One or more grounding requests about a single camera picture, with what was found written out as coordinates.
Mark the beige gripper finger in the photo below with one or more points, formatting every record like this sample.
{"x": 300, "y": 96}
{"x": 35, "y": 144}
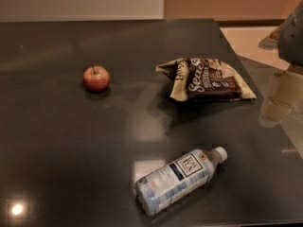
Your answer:
{"x": 286, "y": 91}

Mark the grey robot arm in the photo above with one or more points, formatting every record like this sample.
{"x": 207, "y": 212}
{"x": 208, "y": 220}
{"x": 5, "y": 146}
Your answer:
{"x": 290, "y": 41}

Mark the red apple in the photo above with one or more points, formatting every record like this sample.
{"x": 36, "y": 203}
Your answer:
{"x": 96, "y": 79}

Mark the blue plastic water bottle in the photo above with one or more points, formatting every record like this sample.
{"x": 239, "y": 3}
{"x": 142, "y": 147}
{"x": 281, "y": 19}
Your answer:
{"x": 170, "y": 183}

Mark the brown chip bag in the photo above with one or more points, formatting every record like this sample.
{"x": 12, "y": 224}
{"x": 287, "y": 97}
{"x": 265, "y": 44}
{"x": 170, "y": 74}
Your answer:
{"x": 205, "y": 79}

